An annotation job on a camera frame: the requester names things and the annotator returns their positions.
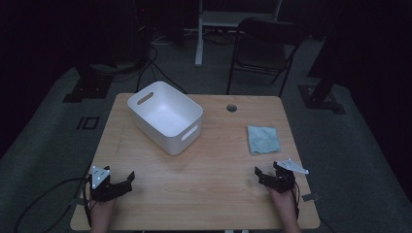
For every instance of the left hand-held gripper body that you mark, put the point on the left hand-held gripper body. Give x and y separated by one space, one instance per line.
102 191

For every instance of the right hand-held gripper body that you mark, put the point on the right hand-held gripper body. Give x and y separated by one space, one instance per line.
283 181

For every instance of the light blue cloth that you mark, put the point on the light blue cloth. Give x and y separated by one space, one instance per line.
264 139

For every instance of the white plastic basket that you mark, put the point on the white plastic basket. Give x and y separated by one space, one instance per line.
165 116

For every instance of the person's left hand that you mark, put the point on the person's left hand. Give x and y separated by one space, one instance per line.
102 210

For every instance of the person's right hand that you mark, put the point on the person's right hand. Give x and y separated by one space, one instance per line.
285 204

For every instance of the grey tape piece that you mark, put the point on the grey tape piece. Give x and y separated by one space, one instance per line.
311 197
79 202

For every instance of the black stand base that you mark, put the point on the black stand base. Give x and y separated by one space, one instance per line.
319 98
90 85

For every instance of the black folding chair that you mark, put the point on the black folding chair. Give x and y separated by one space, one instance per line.
264 48

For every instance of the dark equipment cabinet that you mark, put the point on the dark equipment cabinet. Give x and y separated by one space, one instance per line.
139 32

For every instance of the white metal desk frame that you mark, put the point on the white metal desk frame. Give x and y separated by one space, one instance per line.
226 17

